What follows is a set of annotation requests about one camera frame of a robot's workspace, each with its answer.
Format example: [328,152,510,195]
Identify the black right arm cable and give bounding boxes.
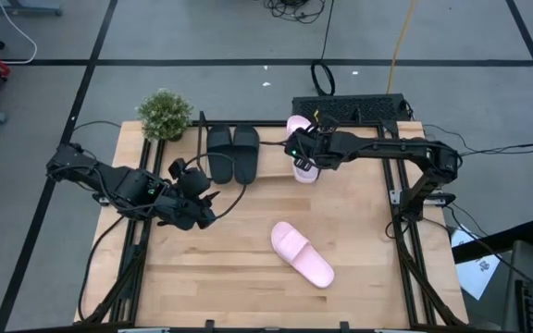
[422,122,533,157]

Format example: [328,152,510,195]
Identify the black rubber slide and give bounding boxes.
[231,124,261,186]
[205,124,236,186]

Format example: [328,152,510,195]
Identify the black left base cable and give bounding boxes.
[76,214,126,324]

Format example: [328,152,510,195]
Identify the low wooden shelf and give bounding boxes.
[196,110,328,184]

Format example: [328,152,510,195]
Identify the yellow hanging cable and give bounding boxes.
[385,0,419,95]

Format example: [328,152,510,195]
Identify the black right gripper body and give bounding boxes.
[284,129,349,169]

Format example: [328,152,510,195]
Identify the green potted plant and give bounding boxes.
[135,87,195,142]

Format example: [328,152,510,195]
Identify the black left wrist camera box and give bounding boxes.
[167,157,213,201]

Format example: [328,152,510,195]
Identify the black hanging cable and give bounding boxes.
[309,0,338,98]

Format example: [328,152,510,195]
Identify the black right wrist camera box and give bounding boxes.
[309,112,341,136]

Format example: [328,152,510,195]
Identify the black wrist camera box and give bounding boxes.
[309,112,341,136]
[167,157,213,201]

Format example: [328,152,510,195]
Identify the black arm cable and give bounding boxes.
[195,152,250,221]
[422,122,533,157]

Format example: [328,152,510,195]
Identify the black aluminium table frame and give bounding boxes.
[73,119,470,330]

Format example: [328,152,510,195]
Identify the pink rubber slide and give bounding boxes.
[286,114,322,185]
[270,220,336,290]

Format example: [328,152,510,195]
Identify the white paper sheet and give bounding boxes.
[450,223,502,302]

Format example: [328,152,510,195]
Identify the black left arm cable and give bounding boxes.
[195,152,250,221]

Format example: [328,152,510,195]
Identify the grey table foot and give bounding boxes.
[0,0,64,18]

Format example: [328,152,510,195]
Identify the tangled black floor cables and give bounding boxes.
[263,0,328,25]

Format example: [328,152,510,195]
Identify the white floor cable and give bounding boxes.
[0,0,39,66]

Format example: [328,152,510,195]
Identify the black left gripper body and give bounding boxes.
[155,184,206,232]

